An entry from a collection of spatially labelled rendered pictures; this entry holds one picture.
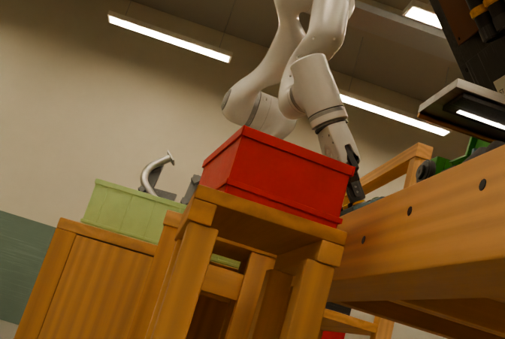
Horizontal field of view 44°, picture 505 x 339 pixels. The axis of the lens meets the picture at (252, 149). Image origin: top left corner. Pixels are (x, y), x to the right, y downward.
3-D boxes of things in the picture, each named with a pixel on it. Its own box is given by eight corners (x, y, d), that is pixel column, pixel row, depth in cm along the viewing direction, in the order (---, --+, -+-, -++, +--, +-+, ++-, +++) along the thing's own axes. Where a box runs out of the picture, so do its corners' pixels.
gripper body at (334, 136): (307, 132, 142) (324, 179, 140) (320, 119, 133) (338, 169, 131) (337, 124, 144) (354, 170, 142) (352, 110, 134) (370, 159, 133)
